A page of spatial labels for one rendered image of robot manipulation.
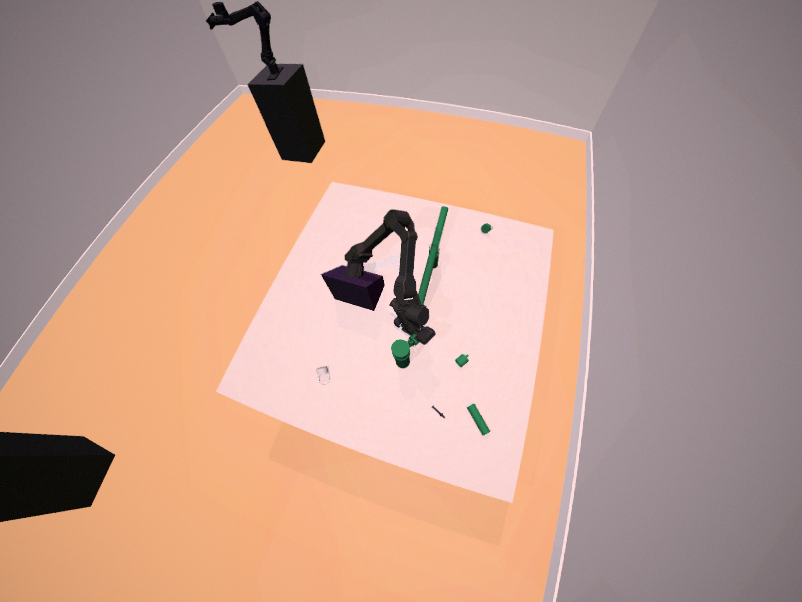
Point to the dark green faceted cup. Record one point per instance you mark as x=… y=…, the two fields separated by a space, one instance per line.
x=412 y=342

